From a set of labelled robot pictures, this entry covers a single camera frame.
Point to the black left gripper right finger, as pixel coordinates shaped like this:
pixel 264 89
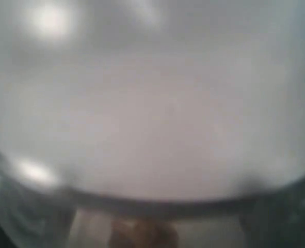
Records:
pixel 276 220

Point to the clear dome strainer lid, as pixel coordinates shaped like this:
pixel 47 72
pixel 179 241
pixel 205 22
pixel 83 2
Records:
pixel 182 101

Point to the clear plastic shaker cup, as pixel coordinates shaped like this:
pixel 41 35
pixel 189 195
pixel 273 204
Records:
pixel 55 209

